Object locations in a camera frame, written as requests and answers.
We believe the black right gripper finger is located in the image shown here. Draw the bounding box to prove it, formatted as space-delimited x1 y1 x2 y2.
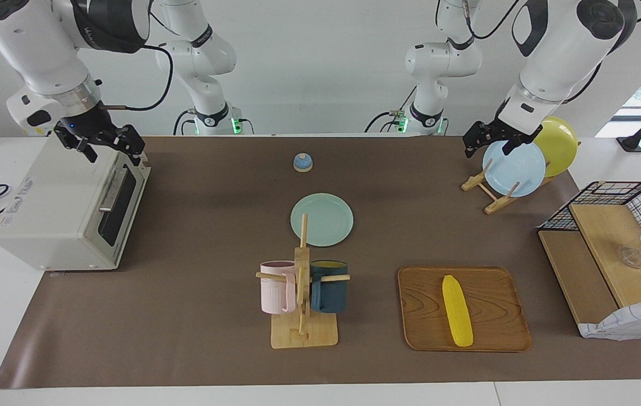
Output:
67 135 99 164
103 125 147 167

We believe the toaster oven glass door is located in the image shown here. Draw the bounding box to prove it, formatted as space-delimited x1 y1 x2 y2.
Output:
92 151 152 269

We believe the mint green plate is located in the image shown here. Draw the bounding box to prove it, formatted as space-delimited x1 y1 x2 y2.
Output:
290 193 354 248

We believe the yellow corn cob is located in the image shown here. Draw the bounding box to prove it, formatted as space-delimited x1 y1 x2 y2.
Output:
442 275 475 347

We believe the cream toaster oven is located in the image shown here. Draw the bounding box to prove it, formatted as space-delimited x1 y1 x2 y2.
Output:
0 135 152 271

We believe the light blue plate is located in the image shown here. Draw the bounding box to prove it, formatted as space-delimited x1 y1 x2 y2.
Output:
482 141 547 198

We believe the yellow plate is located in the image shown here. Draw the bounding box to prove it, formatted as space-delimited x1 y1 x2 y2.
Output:
534 116 579 178

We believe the wooden plate rack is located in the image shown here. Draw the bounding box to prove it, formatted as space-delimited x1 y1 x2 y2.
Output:
462 158 558 215

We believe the light wooden shelf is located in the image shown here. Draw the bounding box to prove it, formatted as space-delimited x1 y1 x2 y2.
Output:
539 203 641 339

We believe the small clear glass item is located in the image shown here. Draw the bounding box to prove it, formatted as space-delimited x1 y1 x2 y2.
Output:
618 245 641 268

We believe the brown wooden tray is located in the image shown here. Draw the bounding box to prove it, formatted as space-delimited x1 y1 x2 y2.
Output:
398 266 533 353

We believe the brown table mat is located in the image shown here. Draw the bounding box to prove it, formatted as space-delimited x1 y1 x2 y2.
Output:
0 135 641 390

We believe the pink mug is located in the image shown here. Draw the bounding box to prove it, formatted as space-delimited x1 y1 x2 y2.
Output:
260 261 297 315

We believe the white checked cloth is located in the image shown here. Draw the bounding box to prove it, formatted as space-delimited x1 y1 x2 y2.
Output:
578 298 641 341

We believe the dark blue mug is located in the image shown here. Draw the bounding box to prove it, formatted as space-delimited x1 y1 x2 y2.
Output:
309 259 349 314

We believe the wooden mug rack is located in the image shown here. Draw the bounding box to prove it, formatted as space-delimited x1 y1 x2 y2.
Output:
256 213 351 349

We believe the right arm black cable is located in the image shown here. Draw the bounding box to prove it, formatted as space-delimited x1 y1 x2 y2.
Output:
98 44 174 112

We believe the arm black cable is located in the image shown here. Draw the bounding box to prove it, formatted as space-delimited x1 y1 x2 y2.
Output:
98 44 174 112
464 0 641 108

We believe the black wire basket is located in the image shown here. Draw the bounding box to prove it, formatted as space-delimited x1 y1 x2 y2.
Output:
538 180 641 285

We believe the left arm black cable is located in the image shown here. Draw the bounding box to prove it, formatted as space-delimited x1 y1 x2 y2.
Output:
464 0 641 108

